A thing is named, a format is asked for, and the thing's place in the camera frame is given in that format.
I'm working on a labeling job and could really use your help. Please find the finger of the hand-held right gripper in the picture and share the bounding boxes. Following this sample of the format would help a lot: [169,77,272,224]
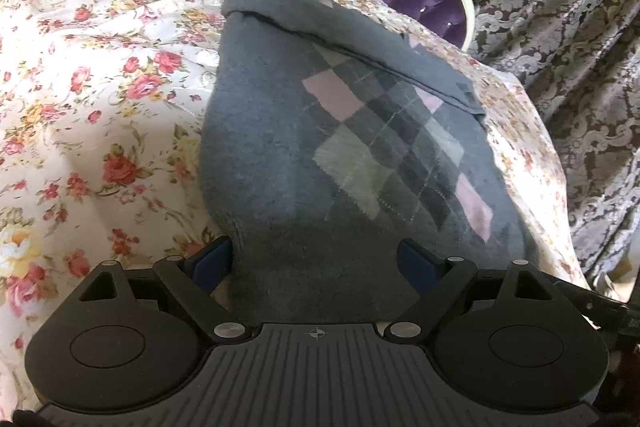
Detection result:
[546,274,640,339]

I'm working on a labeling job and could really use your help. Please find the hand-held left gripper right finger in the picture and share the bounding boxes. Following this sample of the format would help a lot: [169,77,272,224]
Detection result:
[384,238,557,341]

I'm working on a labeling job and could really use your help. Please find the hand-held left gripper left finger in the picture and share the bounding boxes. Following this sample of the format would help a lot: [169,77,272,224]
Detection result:
[79,236,252,344]

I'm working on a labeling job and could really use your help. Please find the grey argyle sweater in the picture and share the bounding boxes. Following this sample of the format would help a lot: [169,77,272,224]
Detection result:
[199,0,540,327]

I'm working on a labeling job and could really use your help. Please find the floral blanket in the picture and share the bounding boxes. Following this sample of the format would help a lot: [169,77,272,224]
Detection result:
[0,0,592,390]

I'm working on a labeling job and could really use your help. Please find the grey damask curtain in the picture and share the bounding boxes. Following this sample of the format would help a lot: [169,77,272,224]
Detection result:
[320,0,640,308]

